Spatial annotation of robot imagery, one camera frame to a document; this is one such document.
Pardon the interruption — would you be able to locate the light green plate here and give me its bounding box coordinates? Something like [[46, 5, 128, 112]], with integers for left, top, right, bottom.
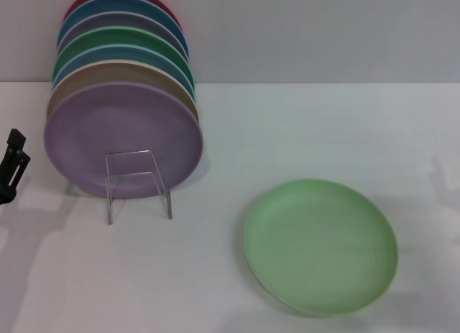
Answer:
[[243, 178, 399, 316]]

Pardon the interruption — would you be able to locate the lilac plate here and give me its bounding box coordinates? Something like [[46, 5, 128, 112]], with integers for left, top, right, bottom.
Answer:
[[43, 81, 205, 200]]

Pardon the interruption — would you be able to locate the clear acrylic plate rack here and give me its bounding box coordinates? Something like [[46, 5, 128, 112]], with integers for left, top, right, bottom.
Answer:
[[104, 150, 173, 225]]

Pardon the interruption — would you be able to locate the beige plate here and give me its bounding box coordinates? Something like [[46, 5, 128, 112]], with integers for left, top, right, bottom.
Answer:
[[45, 58, 200, 124]]

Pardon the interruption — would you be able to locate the light blue plate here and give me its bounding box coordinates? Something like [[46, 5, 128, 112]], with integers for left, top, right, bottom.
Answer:
[[51, 43, 197, 97]]

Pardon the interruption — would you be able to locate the dark green plate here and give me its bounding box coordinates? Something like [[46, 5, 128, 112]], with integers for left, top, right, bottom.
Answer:
[[52, 26, 194, 86]]

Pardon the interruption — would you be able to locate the grey purple plate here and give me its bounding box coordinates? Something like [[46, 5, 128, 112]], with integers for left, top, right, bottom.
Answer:
[[57, 11, 190, 60]]

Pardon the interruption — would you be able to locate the teal blue plate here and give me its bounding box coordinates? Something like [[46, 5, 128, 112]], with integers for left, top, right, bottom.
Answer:
[[56, 0, 188, 59]]

